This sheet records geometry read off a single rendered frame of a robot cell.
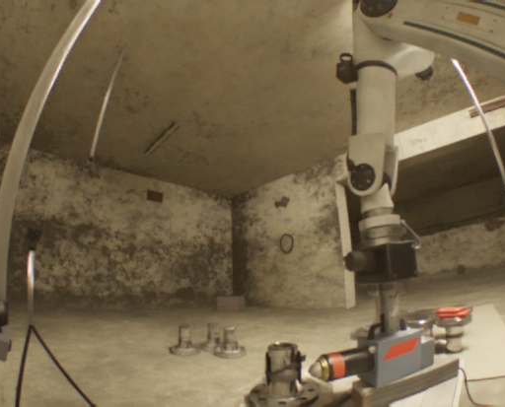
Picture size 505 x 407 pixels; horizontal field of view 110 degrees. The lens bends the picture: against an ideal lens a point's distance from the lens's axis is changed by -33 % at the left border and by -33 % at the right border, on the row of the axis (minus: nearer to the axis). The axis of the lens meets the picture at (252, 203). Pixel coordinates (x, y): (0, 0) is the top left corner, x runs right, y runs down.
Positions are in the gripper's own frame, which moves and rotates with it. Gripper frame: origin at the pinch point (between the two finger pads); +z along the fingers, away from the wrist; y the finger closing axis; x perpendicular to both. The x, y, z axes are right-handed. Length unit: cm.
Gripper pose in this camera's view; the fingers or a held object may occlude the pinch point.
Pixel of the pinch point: (388, 322)
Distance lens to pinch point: 102.4
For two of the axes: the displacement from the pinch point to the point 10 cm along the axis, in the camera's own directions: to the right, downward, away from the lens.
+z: 0.4, 9.6, -2.9
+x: -9.9, -0.1, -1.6
